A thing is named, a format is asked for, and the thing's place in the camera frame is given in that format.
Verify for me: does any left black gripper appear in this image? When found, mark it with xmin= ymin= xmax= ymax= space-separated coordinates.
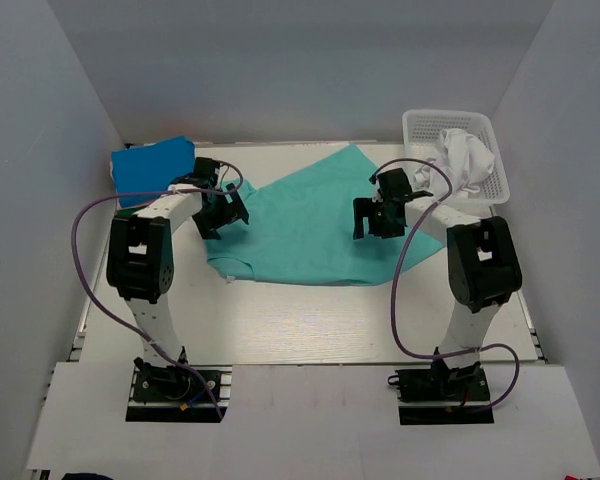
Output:
xmin=193 ymin=183 xmax=249 ymax=240

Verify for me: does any teal t shirt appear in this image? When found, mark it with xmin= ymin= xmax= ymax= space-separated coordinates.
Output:
xmin=205 ymin=145 xmax=443 ymax=286

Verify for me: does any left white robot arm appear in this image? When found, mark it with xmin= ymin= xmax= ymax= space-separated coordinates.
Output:
xmin=106 ymin=157 xmax=249 ymax=399

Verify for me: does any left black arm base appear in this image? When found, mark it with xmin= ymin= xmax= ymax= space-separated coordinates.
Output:
xmin=125 ymin=357 xmax=232 ymax=424

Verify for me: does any white plastic basket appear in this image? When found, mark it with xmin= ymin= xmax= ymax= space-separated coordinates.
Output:
xmin=402 ymin=109 xmax=510 ymax=215

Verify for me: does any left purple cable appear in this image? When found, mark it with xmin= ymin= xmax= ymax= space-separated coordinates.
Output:
xmin=72 ymin=158 xmax=246 ymax=420

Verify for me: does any white t shirt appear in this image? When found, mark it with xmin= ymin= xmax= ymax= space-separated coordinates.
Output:
xmin=427 ymin=128 xmax=495 ymax=198

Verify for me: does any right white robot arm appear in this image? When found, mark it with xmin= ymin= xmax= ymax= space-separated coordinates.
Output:
xmin=353 ymin=168 xmax=522 ymax=399

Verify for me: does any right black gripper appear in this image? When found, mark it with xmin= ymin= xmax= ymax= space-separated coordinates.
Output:
xmin=353 ymin=197 xmax=406 ymax=240

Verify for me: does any blue folded t shirt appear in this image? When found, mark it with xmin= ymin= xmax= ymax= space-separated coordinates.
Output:
xmin=111 ymin=136 xmax=195 ymax=194

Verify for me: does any green folded t shirt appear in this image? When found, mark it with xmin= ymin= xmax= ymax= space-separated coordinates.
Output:
xmin=116 ymin=208 xmax=137 ymax=217

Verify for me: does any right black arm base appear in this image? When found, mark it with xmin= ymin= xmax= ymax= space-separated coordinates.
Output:
xmin=387 ymin=368 xmax=494 ymax=426

